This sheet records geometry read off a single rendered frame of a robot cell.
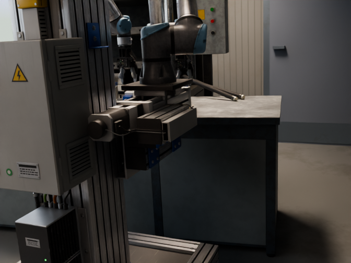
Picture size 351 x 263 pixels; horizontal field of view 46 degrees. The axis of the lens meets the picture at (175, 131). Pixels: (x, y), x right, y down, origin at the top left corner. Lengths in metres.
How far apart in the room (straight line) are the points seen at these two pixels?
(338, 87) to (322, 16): 0.73
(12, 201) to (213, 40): 1.74
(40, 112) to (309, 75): 3.58
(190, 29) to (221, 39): 1.39
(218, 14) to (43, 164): 2.02
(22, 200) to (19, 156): 1.46
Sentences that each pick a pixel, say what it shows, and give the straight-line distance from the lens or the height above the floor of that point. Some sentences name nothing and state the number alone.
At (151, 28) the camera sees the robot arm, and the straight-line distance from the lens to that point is 1.63.
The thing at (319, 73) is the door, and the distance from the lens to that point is 4.51.
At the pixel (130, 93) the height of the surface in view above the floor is 0.92.
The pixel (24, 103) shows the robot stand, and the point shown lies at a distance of 1.31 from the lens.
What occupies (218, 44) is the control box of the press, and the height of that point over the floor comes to 1.14.
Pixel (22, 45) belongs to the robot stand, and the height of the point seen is 1.22.
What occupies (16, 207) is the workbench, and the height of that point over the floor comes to 0.19.
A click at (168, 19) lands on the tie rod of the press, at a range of 2.97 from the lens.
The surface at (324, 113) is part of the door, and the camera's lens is 4.57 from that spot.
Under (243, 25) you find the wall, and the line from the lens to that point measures 4.66.
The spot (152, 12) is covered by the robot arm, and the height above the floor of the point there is 1.33.
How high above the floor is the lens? 1.23
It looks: 13 degrees down
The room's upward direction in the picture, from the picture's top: 3 degrees counter-clockwise
